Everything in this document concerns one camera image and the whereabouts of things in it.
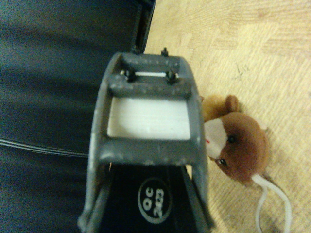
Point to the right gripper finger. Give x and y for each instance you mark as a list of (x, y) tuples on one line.
[(145, 150)]

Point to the brown plush mouse toy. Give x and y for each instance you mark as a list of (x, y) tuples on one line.
[(243, 145)]

